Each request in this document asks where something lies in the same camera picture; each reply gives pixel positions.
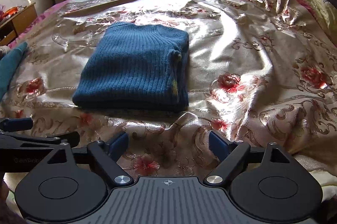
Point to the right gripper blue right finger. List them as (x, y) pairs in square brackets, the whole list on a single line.
[(219, 145)]

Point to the blue striped knit sweater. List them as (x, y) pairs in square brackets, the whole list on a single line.
[(137, 67)]

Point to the beige checked cloth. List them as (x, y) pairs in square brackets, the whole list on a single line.
[(4, 50)]

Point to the floral satin bedspread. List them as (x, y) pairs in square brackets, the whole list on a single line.
[(259, 71)]

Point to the teal folded garment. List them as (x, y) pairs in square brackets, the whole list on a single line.
[(9, 64)]

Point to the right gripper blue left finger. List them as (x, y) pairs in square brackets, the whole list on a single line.
[(116, 146)]

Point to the cream fleece blanket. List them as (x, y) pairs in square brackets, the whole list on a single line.
[(320, 172)]

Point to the wooden bedside cabinet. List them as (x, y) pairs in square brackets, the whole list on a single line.
[(17, 24)]

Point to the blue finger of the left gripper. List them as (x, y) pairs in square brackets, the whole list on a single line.
[(72, 138), (15, 125)]

